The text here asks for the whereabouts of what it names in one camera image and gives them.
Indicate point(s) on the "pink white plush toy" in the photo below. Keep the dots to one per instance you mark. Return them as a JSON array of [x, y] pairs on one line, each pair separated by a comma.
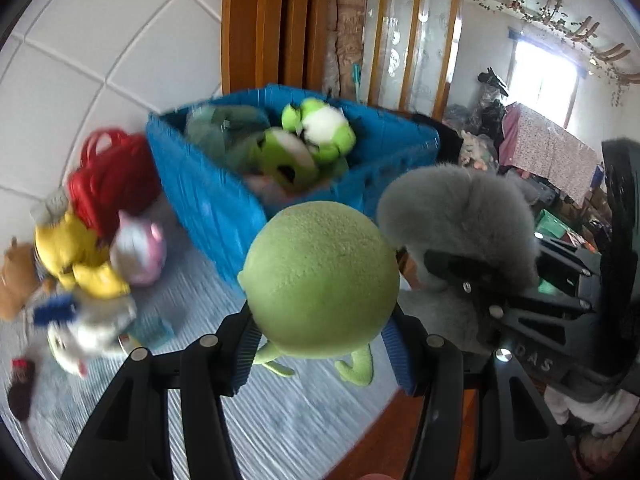
[[140, 250]]

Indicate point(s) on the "red handbag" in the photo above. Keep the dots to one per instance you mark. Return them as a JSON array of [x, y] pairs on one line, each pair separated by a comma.
[[112, 175]]

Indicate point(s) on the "dark red small toy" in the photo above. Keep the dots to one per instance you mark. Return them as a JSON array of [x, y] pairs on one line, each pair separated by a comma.
[[21, 385]]

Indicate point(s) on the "green frog plush toy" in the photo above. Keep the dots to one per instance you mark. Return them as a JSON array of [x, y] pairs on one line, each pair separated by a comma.
[[287, 157]]

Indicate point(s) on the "pile of dark bags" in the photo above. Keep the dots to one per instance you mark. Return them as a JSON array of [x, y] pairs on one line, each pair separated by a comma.
[[487, 105]]

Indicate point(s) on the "teal grey plush toy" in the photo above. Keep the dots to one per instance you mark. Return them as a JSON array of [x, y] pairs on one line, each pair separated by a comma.
[[225, 127]]

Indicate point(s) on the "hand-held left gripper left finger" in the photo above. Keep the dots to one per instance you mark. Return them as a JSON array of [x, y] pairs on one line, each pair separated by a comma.
[[244, 355]]

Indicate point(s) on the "brown plush toy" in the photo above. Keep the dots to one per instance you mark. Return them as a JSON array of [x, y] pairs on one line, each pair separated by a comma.
[[17, 280]]

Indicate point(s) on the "vine ceiling decoration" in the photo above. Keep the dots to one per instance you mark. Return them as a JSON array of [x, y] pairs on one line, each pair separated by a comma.
[[555, 15]]

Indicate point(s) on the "green one-eyed plush toy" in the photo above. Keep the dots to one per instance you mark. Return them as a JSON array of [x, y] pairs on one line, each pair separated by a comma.
[[322, 127]]

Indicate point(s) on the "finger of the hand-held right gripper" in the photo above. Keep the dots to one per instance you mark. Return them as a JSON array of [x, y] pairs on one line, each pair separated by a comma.
[[570, 260], [500, 280]]

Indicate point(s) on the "grey fluffy plush toy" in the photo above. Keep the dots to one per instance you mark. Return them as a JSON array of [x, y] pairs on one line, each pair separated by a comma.
[[460, 220]]

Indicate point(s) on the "person's right forearm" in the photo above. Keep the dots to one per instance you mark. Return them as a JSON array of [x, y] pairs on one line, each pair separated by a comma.
[[595, 405]]

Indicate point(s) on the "white blue plush toy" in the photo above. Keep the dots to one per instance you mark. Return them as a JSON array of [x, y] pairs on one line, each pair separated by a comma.
[[85, 327]]

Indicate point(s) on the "small teal box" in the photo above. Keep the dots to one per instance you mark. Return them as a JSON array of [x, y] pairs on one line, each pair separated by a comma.
[[150, 330]]

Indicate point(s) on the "round green monster plush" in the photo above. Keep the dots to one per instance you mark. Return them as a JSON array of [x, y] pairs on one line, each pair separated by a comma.
[[320, 280]]

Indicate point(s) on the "yellow plush toy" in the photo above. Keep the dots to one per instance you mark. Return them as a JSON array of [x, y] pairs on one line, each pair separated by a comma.
[[75, 255]]

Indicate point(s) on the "green storage box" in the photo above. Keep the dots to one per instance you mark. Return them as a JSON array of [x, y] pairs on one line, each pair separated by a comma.
[[552, 222]]

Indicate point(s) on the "window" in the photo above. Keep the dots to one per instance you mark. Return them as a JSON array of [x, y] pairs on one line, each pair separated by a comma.
[[545, 82]]

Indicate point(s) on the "wooden door frame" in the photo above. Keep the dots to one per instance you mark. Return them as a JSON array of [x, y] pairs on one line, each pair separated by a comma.
[[280, 22]]

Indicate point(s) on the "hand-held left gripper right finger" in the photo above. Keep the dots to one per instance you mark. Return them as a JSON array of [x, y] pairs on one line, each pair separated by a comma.
[[400, 357]]

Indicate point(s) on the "blue plastic basket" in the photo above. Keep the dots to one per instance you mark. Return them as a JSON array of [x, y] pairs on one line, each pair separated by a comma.
[[210, 200]]

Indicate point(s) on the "carved wooden pillar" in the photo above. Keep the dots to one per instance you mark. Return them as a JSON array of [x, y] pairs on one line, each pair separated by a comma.
[[348, 40]]

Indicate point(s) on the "pink floral cloth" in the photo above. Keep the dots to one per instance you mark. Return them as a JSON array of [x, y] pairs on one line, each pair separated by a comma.
[[545, 147]]

